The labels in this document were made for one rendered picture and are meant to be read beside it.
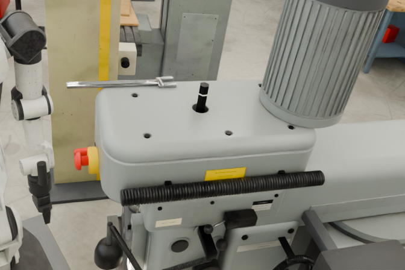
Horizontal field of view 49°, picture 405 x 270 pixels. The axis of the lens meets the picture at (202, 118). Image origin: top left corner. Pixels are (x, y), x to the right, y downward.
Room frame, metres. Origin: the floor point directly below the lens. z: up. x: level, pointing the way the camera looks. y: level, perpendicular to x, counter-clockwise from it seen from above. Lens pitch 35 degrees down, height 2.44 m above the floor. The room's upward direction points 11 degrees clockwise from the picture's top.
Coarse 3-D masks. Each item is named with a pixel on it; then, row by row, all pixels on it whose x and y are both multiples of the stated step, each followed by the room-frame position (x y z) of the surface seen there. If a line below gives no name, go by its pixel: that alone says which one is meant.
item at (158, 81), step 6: (156, 78) 0.90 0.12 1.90; (162, 78) 0.90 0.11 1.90; (168, 78) 0.91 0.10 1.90; (66, 84) 0.81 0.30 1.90; (72, 84) 0.81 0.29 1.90; (78, 84) 0.81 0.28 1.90; (84, 84) 0.82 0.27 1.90; (90, 84) 0.82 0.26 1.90; (96, 84) 0.83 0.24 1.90; (102, 84) 0.83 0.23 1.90; (108, 84) 0.84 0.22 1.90; (114, 84) 0.84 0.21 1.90; (120, 84) 0.84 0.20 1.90; (126, 84) 0.85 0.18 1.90; (132, 84) 0.86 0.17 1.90; (138, 84) 0.86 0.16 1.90; (144, 84) 0.87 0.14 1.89; (150, 84) 0.87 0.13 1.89; (156, 84) 0.88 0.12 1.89; (162, 84) 0.88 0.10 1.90; (168, 84) 0.88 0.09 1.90; (174, 84) 0.89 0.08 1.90
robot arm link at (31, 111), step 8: (40, 96) 1.31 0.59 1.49; (24, 104) 1.25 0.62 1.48; (32, 104) 1.26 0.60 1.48; (40, 104) 1.28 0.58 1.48; (24, 112) 1.23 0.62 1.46; (32, 112) 1.25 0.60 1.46; (40, 112) 1.27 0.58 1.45; (24, 120) 1.27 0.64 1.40; (32, 120) 1.27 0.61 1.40; (40, 120) 1.30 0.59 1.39; (24, 128) 1.27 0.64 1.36; (32, 128) 1.26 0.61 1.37; (40, 128) 1.29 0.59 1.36; (32, 136) 1.26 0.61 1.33; (40, 136) 1.28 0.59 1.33; (32, 144) 1.26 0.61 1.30
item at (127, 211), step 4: (124, 208) 1.17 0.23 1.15; (128, 208) 1.17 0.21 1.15; (132, 208) 1.16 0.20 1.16; (136, 208) 1.17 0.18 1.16; (124, 212) 1.15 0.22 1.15; (128, 212) 1.15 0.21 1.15; (132, 212) 1.16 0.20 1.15; (124, 216) 1.13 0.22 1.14; (128, 216) 1.13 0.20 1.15; (124, 220) 1.11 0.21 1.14; (128, 220) 1.12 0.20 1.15; (124, 224) 1.10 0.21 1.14; (128, 224) 1.10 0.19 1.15; (124, 228) 1.08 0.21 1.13; (124, 232) 1.07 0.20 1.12; (128, 232) 1.06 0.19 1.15; (124, 236) 1.06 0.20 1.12; (128, 236) 1.04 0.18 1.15; (124, 240) 1.05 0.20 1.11; (128, 240) 1.03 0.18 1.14; (128, 244) 1.03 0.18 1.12; (124, 256) 1.03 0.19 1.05; (124, 260) 1.03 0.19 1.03; (124, 264) 1.03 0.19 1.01; (124, 268) 1.03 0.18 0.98
